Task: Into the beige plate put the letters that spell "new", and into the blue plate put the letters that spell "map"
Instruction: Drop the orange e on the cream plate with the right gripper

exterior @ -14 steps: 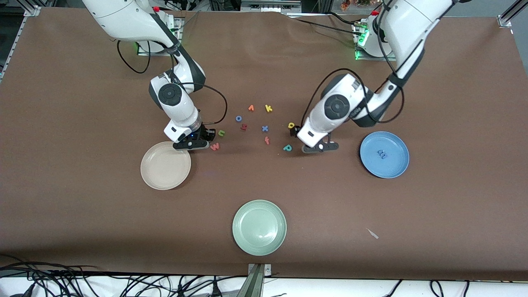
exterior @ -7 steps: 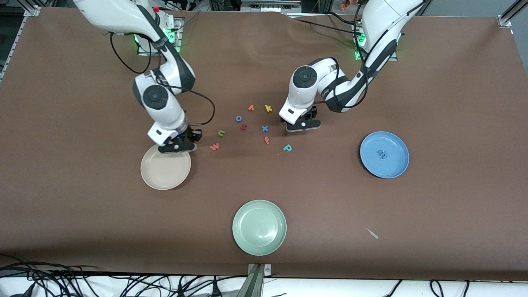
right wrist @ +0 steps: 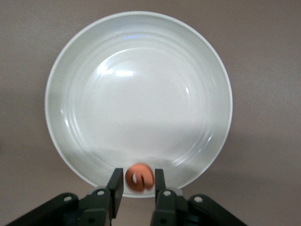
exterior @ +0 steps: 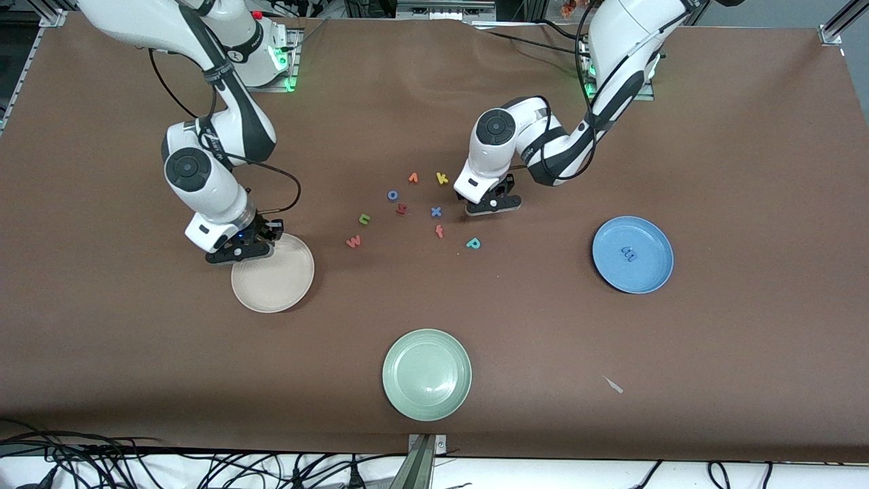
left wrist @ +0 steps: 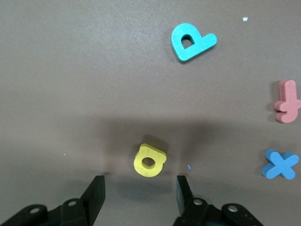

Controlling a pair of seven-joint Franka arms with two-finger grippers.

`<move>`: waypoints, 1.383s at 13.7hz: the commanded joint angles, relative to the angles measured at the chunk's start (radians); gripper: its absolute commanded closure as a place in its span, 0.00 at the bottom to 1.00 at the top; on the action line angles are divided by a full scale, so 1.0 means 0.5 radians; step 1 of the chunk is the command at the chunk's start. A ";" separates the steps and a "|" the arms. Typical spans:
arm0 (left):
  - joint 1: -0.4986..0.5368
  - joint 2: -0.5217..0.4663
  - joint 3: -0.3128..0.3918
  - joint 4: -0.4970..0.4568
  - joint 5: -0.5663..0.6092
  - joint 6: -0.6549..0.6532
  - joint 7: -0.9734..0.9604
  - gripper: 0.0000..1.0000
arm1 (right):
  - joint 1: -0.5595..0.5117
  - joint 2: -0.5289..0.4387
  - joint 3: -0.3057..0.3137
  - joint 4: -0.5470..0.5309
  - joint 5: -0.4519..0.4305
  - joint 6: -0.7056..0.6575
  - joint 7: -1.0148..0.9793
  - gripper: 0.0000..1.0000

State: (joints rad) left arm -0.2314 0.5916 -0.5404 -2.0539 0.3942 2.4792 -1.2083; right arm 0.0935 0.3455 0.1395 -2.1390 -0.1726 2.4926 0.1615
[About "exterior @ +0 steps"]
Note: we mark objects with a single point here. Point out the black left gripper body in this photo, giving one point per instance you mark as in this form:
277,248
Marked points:
505,184

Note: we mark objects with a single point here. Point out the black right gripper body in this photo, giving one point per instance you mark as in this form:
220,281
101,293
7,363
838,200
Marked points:
260,229

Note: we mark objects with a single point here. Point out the teal letter p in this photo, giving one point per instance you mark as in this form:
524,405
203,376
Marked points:
474,245

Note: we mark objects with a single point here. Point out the coral letter w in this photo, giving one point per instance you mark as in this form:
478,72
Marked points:
354,242

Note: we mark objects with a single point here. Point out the blue letter m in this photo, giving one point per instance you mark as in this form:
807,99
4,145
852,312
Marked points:
629,255

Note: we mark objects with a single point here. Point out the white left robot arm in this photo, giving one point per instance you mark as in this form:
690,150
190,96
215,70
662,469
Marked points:
614,41

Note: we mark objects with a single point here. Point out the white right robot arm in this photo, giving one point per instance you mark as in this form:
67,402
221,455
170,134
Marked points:
217,197

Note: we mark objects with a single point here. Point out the beige round plate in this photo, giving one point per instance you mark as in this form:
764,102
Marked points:
278,278

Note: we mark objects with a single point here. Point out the brown paper table cover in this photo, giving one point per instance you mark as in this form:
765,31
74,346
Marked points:
136,339

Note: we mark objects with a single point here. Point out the blue round plate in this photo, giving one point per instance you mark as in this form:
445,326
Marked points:
645,272

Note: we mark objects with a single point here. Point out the grey power strip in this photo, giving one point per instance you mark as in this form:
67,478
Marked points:
445,10

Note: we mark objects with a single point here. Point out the orange dried flowers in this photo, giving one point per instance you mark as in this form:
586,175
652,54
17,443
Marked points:
569,8

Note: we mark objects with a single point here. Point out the pale green round plate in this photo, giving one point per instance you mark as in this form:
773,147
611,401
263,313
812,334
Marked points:
426,375

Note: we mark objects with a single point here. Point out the small white paper scrap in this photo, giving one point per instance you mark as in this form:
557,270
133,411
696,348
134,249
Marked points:
614,386

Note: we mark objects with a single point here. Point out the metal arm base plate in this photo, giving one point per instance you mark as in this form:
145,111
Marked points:
293,75
646,94

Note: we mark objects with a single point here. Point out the aluminium frame rail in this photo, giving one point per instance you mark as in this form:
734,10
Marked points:
829,34
22,75

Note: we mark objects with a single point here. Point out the aluminium camera post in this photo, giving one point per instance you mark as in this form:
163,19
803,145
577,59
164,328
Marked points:
426,468

